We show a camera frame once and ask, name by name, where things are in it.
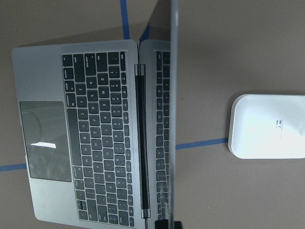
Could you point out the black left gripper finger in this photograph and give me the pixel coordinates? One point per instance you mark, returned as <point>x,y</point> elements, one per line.
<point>165,224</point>

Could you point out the grey laptop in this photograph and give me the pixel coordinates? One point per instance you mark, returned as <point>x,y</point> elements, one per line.
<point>98,122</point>

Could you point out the white desk lamp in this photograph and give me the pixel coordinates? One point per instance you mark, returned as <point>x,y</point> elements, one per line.
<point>267,126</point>

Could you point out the blue tape line lengthwise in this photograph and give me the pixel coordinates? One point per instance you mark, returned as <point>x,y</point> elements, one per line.
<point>125,24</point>

